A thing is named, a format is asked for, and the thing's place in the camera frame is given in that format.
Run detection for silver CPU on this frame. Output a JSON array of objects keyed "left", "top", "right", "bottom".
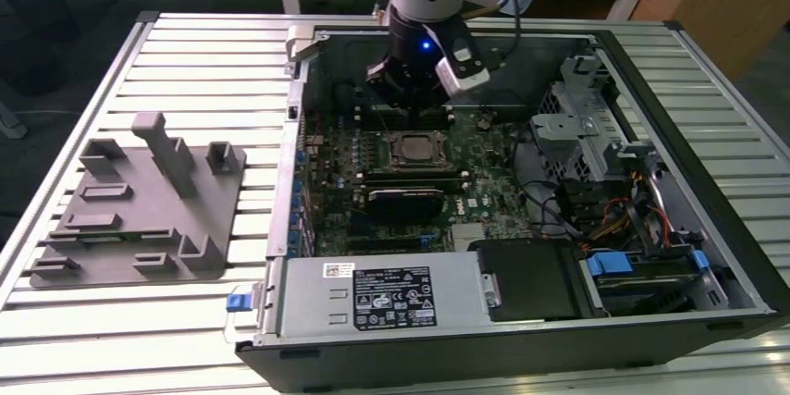
[{"left": 397, "top": 135, "right": 436, "bottom": 163}]

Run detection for CPU socket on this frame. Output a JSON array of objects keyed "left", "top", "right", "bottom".
[{"left": 382, "top": 131, "right": 449, "bottom": 170}]

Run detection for RAM slot white latches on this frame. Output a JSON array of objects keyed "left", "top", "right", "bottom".
[
  {"left": 362, "top": 171, "right": 465, "bottom": 179},
  {"left": 365, "top": 179, "right": 468, "bottom": 189}
]

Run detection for green motherboard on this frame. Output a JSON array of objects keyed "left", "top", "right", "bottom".
[{"left": 298, "top": 106, "right": 538, "bottom": 258}]

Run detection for black graphics card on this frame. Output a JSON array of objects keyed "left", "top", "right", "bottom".
[{"left": 361, "top": 186, "right": 446, "bottom": 224}]

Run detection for silver metal drive cage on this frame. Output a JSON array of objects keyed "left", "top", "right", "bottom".
[{"left": 526, "top": 56, "right": 628, "bottom": 186}]

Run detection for silver chipset heatsink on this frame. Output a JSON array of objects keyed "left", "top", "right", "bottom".
[{"left": 448, "top": 222, "right": 489, "bottom": 253}]

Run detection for black expansion slot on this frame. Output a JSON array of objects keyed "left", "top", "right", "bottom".
[{"left": 349, "top": 237, "right": 421, "bottom": 252}]

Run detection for blue disk carrier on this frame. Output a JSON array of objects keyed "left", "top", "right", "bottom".
[{"left": 584, "top": 249, "right": 635, "bottom": 279}]

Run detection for silver power supply unit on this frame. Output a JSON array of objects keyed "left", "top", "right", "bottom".
[{"left": 253, "top": 253, "right": 501, "bottom": 339}]

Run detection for grey parts rack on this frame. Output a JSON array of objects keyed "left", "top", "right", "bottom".
[{"left": 23, "top": 111, "right": 249, "bottom": 290}]

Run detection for blue release latch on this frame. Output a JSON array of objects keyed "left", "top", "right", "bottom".
[{"left": 224, "top": 290, "right": 254, "bottom": 314}]

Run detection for black disk drive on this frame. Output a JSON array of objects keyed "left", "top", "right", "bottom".
[{"left": 592, "top": 259, "right": 716, "bottom": 317}]

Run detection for green RAM stick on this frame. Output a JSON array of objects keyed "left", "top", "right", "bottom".
[{"left": 75, "top": 230, "right": 173, "bottom": 248}]

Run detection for wooden cabinet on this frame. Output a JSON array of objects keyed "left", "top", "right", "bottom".
[{"left": 669, "top": 0, "right": 790, "bottom": 87}]

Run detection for black PC case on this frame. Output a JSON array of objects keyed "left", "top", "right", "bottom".
[{"left": 232, "top": 19, "right": 790, "bottom": 394}]

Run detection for grey metal foot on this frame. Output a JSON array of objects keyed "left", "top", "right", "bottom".
[{"left": 0, "top": 101, "right": 27, "bottom": 141}]

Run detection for black camera cable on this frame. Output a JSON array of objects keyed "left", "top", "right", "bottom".
[{"left": 485, "top": 0, "right": 522, "bottom": 70}]

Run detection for yellow orange wire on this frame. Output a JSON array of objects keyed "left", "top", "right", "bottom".
[{"left": 588, "top": 216, "right": 628, "bottom": 241}]

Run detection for red wire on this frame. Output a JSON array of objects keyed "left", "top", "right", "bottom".
[{"left": 652, "top": 198, "right": 675, "bottom": 251}]

